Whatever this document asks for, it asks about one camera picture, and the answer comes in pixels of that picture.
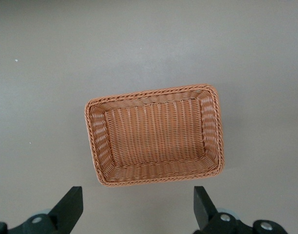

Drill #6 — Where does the brown wicker basket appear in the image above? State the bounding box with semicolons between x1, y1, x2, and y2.
85;84;224;188

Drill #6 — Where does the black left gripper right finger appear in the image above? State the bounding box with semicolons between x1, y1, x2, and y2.
194;186;289;234

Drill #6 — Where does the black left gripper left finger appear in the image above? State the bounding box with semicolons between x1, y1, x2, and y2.
0;186;84;234

